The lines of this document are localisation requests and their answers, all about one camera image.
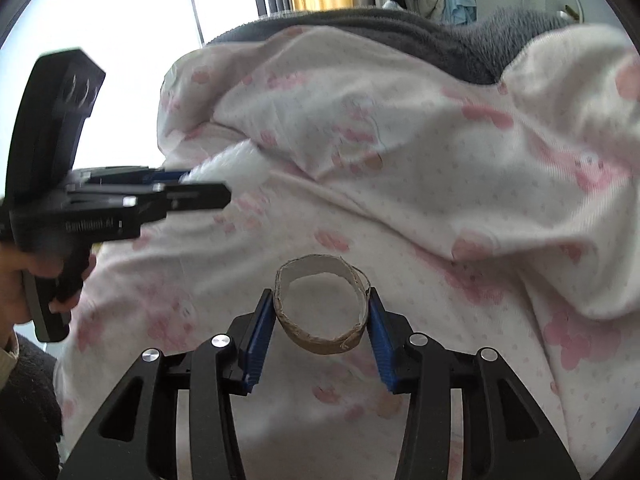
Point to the person's left hand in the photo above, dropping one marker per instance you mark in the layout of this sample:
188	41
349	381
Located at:
12	300

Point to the white round appliance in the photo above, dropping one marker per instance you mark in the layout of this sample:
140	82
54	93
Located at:
557	0

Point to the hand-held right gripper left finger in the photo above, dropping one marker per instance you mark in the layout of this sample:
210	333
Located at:
257	340

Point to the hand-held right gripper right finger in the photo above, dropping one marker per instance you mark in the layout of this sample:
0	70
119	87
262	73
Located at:
384	340

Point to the grey fleece blanket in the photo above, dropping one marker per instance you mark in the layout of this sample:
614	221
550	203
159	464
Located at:
400	30

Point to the pink printed blanket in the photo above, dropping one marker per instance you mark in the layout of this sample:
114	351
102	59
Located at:
375	210

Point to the person's left forearm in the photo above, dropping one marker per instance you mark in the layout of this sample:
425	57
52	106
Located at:
30	410

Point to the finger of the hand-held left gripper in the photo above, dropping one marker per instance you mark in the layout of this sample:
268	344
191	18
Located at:
160	176
200	196

